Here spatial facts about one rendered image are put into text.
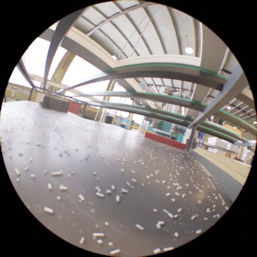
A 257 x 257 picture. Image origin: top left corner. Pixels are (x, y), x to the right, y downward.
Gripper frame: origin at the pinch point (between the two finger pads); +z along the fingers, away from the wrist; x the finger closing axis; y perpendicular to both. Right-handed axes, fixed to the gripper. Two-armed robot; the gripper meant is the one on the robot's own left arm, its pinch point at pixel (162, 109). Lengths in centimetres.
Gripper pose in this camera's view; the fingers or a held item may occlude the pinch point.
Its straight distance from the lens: 116.1
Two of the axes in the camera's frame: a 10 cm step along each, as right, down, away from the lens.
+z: -2.8, 9.6, 0.5
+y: -8.1, -2.7, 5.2
